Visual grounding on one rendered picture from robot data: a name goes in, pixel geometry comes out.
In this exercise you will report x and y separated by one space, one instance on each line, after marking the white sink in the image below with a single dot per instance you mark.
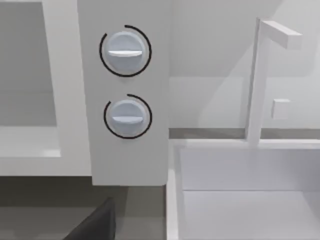
240 190

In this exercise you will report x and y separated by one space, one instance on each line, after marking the tall white tap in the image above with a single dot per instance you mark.
257 82

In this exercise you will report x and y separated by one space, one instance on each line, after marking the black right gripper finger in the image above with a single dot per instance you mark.
97 222

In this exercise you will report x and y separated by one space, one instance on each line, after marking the pale microwave oven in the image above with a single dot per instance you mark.
125 160

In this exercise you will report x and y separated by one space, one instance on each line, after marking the pale blue microwave knob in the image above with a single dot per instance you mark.
126 117
124 50

